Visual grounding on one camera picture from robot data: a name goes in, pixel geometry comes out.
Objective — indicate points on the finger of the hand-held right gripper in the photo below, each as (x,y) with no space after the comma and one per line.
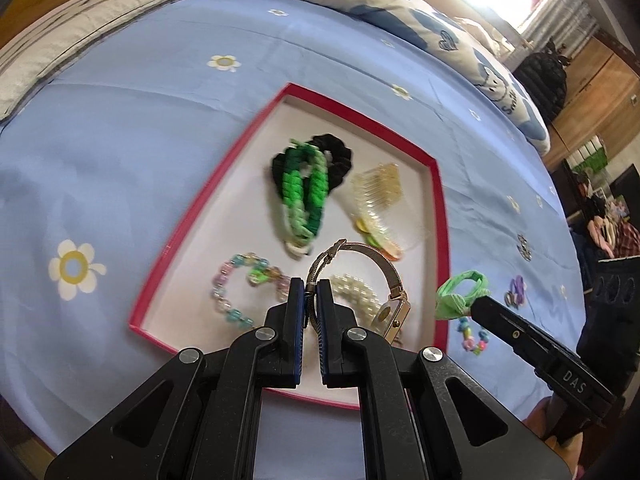
(515,335)

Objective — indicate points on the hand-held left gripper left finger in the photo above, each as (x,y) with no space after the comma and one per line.
(299,330)

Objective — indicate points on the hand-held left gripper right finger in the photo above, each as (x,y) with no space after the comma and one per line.
(324,330)

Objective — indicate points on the metal band wristwatch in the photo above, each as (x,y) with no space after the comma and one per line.
(392,317)

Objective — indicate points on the red shallow box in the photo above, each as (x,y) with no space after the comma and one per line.
(210,220)

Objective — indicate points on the yellow clear hair comb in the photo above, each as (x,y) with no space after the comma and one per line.
(375,195)

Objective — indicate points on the black scrunchie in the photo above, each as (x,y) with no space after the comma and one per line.
(340,160)

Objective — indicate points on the person's right hand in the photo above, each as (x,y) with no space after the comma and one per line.
(537,420)

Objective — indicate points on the small colourful bead strand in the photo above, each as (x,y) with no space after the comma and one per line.
(470,345)

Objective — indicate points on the black silver hair clip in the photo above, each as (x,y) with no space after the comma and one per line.
(524,247)

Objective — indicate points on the pink doll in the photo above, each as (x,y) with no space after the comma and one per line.
(602,232)

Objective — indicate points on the dark cluttered shelf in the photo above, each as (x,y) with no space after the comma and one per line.
(600,195)

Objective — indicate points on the green boxes on shelf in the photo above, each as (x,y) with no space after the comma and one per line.
(590,157)

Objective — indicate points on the wooden wardrobe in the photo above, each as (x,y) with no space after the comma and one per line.
(600,110)

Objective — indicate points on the blue floral bed sheet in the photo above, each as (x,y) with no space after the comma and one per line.
(125,160)

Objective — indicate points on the black backpack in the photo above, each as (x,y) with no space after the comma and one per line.
(542,80)

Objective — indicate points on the striped curtain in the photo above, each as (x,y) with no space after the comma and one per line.
(560,15)

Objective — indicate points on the grey striped pillow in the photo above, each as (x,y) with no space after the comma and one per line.
(75,25)

